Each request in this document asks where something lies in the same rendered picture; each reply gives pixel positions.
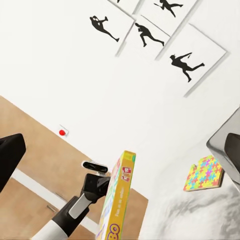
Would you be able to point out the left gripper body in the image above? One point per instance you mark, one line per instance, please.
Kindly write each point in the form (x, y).
(90, 186)

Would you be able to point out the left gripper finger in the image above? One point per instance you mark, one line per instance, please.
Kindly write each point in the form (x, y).
(102, 181)

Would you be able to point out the toy box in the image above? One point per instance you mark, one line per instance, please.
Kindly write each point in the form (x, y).
(216, 146)

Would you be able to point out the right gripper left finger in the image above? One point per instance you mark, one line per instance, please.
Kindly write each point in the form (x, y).
(12, 150)

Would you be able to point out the jigsaw puzzle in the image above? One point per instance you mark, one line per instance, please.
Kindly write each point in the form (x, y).
(207, 174)

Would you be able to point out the board game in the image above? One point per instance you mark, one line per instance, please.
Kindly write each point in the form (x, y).
(113, 213)

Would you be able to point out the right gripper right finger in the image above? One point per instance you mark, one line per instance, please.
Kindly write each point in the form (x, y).
(232, 149)

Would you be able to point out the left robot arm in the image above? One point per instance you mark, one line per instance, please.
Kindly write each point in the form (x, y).
(64, 222)

